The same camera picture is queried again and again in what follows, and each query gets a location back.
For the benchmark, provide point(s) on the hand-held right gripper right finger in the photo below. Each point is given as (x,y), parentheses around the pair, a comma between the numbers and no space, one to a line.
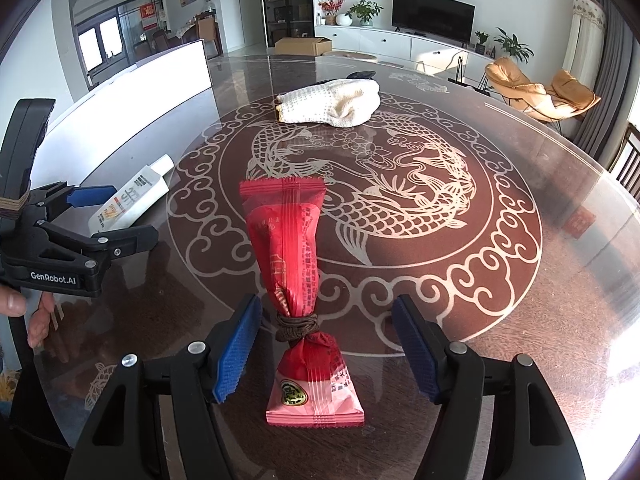
(415,350)

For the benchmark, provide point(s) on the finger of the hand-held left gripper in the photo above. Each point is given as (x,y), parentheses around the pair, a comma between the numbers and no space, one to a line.
(130,240)
(92,196)

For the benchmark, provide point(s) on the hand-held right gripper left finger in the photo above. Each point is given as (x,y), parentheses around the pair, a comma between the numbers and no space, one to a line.
(237,350)

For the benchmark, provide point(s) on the red snack packet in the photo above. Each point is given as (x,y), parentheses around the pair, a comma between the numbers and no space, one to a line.
(285,240)

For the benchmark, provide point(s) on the white container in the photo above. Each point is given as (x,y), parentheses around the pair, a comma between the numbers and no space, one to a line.
(150,85)

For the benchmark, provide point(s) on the person's left hand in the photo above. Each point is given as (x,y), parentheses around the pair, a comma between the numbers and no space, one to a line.
(42,320)

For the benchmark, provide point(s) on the red door poster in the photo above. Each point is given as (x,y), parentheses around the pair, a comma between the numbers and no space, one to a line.
(148,15)

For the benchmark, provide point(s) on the cream knitted cloth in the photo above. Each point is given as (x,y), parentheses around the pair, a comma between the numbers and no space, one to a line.
(335,102)

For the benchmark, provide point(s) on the cardboard box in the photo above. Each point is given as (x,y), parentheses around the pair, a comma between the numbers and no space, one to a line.
(302,46)

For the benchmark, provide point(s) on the dark display cabinet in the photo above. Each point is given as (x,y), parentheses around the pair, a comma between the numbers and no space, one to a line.
(285,0)

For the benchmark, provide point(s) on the small black object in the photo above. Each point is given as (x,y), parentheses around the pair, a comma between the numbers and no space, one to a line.
(361,75)

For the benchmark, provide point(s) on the orange lounge chair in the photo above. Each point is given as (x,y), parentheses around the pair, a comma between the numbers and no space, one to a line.
(512,82)
(570,95)

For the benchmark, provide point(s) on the wooden chair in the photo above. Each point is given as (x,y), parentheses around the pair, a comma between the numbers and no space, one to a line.
(627,157)

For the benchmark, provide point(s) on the red flower bouquet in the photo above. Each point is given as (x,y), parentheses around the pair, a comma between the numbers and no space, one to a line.
(331,7)

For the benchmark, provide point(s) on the white round vase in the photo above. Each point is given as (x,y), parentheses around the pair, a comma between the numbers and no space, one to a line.
(344,20)

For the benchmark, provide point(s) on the white low cabinet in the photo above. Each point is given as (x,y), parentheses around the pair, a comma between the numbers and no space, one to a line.
(395,42)

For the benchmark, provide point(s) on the grey curtain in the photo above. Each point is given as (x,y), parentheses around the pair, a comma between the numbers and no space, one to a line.
(607,105)

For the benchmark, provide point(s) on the small potted plant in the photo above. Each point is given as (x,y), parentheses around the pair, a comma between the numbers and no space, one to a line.
(481,41)

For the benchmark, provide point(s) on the large leafy potted plant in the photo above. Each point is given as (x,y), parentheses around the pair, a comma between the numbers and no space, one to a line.
(512,45)

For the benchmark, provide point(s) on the potted green plant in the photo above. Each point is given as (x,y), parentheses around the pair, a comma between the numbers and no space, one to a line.
(364,11)

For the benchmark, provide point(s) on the black television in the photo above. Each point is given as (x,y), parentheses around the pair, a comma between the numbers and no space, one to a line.
(432,17)

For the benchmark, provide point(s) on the white curtain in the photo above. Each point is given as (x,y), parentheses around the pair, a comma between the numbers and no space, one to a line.
(582,40)

